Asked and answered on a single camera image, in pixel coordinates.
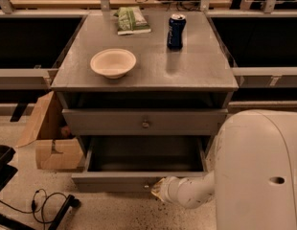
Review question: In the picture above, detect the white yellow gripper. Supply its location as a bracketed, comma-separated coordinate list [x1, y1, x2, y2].
[151, 176, 180, 203]

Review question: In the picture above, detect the grey drawer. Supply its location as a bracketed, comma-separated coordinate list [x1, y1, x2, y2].
[62, 109, 227, 135]
[72, 136, 207, 193]

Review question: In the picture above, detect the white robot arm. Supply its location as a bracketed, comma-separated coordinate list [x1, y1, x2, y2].
[151, 109, 297, 230]

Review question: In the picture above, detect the grey wooden drawer cabinet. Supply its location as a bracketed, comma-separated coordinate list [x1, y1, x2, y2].
[50, 10, 240, 158]

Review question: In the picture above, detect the grey top drawer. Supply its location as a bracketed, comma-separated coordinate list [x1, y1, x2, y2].
[62, 109, 227, 135]

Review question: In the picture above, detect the brown cardboard box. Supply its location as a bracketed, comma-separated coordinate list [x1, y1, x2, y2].
[16, 91, 83, 170]

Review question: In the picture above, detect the white paper bowl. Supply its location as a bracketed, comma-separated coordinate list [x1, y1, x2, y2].
[90, 49, 136, 79]

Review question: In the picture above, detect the blue soda can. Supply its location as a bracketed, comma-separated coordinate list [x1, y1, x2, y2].
[167, 13, 186, 50]

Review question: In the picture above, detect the green snack bag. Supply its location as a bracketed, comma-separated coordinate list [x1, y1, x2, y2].
[115, 7, 151, 35]

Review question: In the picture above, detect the black cable on floor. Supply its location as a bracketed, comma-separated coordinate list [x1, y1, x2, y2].
[0, 188, 68, 225]

